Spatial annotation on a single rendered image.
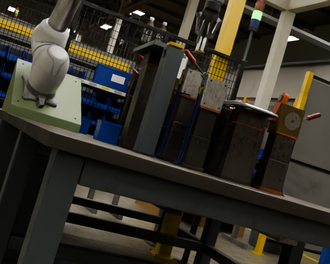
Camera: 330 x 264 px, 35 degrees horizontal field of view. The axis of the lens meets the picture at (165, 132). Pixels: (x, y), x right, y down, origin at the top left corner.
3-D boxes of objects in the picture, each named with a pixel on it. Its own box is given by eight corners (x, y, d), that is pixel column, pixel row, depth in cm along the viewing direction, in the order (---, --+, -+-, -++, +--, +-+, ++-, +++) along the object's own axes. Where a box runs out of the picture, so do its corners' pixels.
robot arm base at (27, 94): (21, 105, 252) (25, 97, 249) (21, 75, 267) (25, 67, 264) (57, 113, 261) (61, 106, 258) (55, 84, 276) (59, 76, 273)
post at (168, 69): (154, 157, 204) (186, 51, 205) (135, 152, 201) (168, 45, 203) (149, 155, 211) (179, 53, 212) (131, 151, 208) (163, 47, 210)
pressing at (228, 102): (287, 120, 200) (288, 116, 200) (237, 102, 193) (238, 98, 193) (174, 113, 331) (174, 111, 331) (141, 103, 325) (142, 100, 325)
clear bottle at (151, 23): (150, 45, 366) (157, 18, 367) (141, 42, 364) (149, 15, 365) (147, 46, 372) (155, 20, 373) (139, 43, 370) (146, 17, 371)
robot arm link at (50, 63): (28, 90, 253) (44, 57, 240) (26, 66, 265) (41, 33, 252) (59, 98, 261) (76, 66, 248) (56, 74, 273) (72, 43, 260)
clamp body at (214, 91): (202, 173, 199) (229, 84, 201) (175, 165, 196) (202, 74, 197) (196, 171, 206) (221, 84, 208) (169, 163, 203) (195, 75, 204)
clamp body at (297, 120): (288, 198, 211) (312, 113, 212) (259, 190, 206) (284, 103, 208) (277, 195, 219) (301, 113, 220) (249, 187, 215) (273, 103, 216)
